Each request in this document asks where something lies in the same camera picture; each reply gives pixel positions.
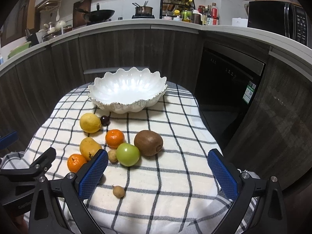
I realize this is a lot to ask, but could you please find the orange mandarin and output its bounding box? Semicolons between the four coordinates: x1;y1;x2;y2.
105;129;125;148
67;154;87;173

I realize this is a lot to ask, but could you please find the small tan longan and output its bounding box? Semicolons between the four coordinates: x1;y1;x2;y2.
113;185;125;199
108;150;118;163

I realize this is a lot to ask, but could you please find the yellow mango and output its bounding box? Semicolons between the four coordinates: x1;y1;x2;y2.
79;137;102;161

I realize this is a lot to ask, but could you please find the green apple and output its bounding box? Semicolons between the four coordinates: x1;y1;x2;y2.
116;143;140;167

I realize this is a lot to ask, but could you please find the brown kiwi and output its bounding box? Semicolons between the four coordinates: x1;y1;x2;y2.
134;130;163;156

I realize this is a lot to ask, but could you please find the checkered white blue cloth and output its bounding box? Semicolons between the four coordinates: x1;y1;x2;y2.
1;83;230;233

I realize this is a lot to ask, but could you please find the yellow lemon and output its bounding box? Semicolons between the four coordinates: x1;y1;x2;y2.
79;113;102;134

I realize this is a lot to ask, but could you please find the green dish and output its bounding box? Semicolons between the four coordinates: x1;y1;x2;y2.
7;41;31;59

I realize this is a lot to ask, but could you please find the dark cherry near bowl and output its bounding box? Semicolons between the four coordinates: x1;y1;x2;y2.
100;115;110;126

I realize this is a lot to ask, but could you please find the black dishwasher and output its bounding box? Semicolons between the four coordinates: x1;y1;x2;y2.
195;43;265;149

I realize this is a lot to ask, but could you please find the white teapot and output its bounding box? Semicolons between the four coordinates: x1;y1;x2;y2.
55;21;66;30

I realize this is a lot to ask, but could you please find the white scalloped ceramic bowl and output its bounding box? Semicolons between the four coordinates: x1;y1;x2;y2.
88;67;168;114

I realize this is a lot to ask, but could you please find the black wok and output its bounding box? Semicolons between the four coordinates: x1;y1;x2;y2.
76;3;115;23

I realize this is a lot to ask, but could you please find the black microwave oven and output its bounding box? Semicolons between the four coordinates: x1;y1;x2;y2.
246;0;311;48

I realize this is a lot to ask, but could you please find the red label sauce bottle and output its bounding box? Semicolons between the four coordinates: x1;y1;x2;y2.
211;3;219;25

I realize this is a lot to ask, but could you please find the yellow lid jar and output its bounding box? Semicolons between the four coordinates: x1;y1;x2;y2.
173;10;182;21

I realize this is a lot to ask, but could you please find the steel saucepan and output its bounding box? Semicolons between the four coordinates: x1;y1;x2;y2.
132;0;153;16

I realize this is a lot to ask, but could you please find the black spice rack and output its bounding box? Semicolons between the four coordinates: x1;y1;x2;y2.
159;0;195;19

